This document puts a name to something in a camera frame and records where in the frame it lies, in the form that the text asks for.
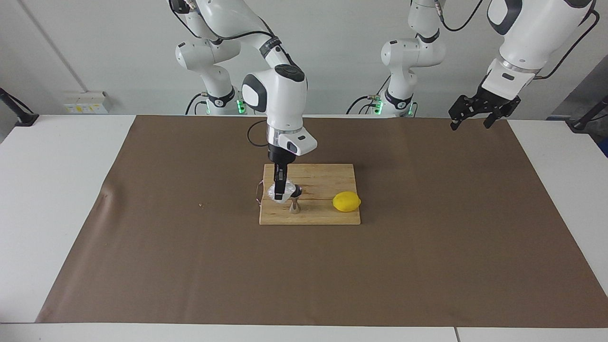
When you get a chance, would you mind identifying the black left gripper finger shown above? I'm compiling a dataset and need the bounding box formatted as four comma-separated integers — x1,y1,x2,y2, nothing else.
483,109,509,129
449,95,478,130

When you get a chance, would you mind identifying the small clear glass cup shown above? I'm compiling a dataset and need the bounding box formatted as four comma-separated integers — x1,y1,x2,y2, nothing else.
266,183,297,205

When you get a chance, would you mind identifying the steel double jigger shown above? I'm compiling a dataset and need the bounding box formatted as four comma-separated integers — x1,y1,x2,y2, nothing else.
288,185,303,215

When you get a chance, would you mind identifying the wooden cutting board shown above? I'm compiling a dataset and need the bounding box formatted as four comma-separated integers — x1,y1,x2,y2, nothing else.
255,163,361,226

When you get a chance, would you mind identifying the yellow lemon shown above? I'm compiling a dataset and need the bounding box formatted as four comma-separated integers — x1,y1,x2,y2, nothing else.
332,191,362,213

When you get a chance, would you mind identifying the brown paper table mat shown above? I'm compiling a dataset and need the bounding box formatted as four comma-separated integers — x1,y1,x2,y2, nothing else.
36,114,608,328

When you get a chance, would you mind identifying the black clamp stand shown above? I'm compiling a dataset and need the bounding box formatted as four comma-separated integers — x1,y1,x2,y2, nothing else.
0,87,39,127
570,95,608,132

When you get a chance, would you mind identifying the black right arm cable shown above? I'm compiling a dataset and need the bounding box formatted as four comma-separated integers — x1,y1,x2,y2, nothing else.
247,119,272,148

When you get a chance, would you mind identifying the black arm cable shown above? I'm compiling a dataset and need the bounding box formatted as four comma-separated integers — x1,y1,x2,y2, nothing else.
247,119,272,148
435,0,600,80

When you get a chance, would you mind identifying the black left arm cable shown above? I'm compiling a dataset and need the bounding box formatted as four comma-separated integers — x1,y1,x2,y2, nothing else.
435,0,600,80

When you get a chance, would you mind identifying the black left base cable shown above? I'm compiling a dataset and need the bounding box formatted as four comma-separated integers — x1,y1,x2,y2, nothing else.
346,74,386,115

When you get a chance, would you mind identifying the black base cable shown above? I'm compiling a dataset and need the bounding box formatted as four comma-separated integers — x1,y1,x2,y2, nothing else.
346,74,386,115
185,93,209,115

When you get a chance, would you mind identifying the black right base cable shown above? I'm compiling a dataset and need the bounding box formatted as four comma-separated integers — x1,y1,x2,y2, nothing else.
185,93,209,115

